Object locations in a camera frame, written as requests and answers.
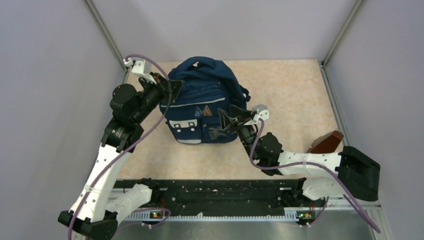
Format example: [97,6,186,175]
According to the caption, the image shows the brown leather case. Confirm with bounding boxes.
[307,130,344,154]

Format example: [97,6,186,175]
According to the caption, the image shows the purple cable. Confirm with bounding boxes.
[249,119,382,234]
[67,53,171,240]

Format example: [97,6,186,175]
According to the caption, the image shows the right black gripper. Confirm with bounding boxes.
[218,104,259,161]

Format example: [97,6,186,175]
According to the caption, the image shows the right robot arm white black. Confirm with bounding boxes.
[218,104,381,206]

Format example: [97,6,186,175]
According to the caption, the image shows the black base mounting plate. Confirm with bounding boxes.
[114,178,325,217]

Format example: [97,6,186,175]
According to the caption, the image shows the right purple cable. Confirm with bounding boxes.
[249,119,382,234]

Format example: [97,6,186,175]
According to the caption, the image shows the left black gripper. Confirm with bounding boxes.
[132,71,185,124]

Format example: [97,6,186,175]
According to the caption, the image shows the aluminium frame rail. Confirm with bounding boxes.
[71,187,395,240]

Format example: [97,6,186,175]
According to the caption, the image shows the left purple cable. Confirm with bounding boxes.
[67,53,171,240]

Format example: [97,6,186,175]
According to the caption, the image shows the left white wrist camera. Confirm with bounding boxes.
[123,57,157,84]

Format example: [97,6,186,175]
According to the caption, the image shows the navy blue backpack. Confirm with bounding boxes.
[159,56,251,145]

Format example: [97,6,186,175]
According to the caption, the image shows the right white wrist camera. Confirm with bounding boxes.
[252,104,270,122]

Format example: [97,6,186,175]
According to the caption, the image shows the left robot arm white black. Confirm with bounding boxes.
[58,73,184,240]

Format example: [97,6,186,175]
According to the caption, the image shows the orange triangle in mesh pocket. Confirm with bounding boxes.
[202,105,213,117]

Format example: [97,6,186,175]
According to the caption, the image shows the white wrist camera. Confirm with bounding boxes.
[123,57,157,84]
[252,104,270,122]

